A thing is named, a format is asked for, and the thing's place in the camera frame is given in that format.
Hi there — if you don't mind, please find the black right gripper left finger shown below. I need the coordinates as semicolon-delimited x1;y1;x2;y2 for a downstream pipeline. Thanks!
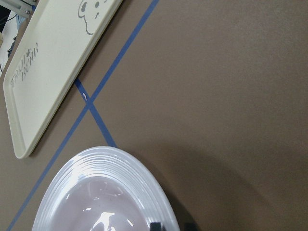
150;222;162;231

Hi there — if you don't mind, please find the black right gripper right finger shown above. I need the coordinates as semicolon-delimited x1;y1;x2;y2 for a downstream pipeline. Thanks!
184;223;198;231

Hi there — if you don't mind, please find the white round plate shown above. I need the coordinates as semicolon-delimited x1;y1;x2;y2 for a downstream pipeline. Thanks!
32;146;180;231

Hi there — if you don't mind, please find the cream bear print tray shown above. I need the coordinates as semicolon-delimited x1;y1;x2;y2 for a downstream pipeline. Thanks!
3;0;121;159

